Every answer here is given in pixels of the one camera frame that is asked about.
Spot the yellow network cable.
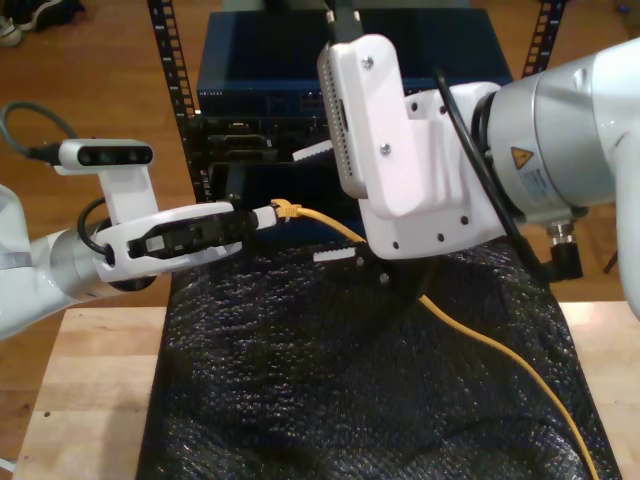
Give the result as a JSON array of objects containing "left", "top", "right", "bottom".
[{"left": 269, "top": 198, "right": 601, "bottom": 480}]

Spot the blue network switch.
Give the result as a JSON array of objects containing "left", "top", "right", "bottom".
[{"left": 195, "top": 8, "right": 516, "bottom": 115}]

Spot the black rack tray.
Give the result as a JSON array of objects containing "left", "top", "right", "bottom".
[{"left": 202, "top": 160, "right": 366, "bottom": 241}]

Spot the black sneaker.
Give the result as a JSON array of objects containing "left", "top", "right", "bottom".
[{"left": 12, "top": 0, "right": 86, "bottom": 31}]

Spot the white sneaker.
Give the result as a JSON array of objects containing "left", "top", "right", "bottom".
[{"left": 0, "top": 14, "right": 24, "bottom": 49}]

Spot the black rack server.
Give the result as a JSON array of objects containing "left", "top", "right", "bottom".
[{"left": 198, "top": 115, "right": 334, "bottom": 164}]

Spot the black bubble mat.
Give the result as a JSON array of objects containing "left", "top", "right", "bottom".
[{"left": 135, "top": 239, "right": 624, "bottom": 480}]

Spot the black rack frame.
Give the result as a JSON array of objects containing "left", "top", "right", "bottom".
[{"left": 146, "top": 0, "right": 569, "bottom": 206}]

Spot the blue rack platform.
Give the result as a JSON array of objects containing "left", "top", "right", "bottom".
[{"left": 243, "top": 220, "right": 369, "bottom": 246}]

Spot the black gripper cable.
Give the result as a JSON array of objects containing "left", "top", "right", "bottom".
[
  {"left": 77, "top": 196, "right": 117, "bottom": 257},
  {"left": 432, "top": 66, "right": 585, "bottom": 285}
]

